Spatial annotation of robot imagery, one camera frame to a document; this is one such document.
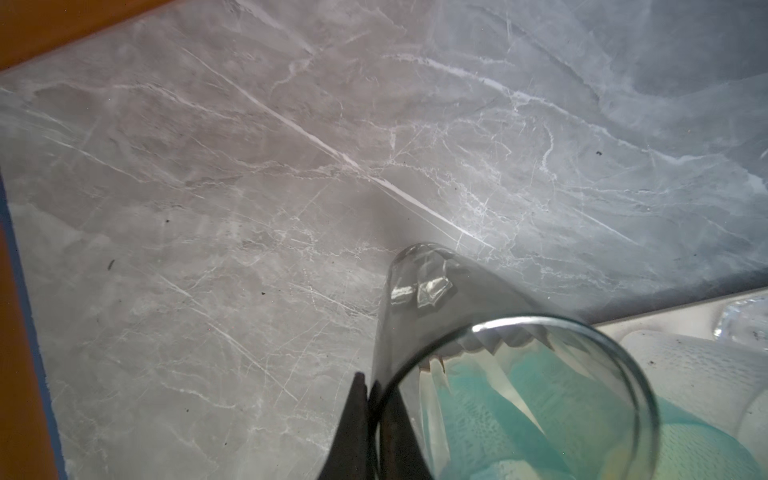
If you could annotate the grey smoked cup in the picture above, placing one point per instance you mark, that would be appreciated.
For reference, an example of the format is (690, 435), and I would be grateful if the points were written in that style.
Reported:
(437, 302)

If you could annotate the clear faceted cup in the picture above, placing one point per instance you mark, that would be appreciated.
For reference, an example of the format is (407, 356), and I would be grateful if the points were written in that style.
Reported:
(744, 322)

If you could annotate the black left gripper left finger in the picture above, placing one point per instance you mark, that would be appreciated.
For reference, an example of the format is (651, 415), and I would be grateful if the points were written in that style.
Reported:
(348, 455)

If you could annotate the cream rectangular tray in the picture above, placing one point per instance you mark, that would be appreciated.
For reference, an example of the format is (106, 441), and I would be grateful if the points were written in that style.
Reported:
(697, 319)

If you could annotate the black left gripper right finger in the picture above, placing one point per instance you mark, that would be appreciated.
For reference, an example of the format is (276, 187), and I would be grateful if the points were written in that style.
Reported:
(400, 456)

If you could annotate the clear textured cup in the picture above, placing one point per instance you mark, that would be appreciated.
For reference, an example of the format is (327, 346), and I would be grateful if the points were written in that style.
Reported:
(721, 384)

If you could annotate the teal textured cup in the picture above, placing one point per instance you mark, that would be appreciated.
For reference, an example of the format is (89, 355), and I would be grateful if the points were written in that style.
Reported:
(690, 444)
(475, 425)

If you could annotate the teal textured cup front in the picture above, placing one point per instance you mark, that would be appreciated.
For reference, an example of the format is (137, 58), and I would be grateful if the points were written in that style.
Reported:
(690, 444)

